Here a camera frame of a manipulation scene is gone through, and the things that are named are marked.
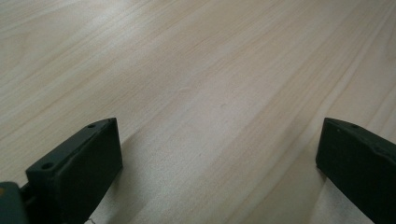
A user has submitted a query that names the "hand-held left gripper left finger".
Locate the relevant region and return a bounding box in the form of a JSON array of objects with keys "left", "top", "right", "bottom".
[{"left": 25, "top": 117, "right": 123, "bottom": 224}]

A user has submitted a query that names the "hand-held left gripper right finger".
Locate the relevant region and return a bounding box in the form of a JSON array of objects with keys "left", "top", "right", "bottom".
[{"left": 315, "top": 117, "right": 396, "bottom": 224}]

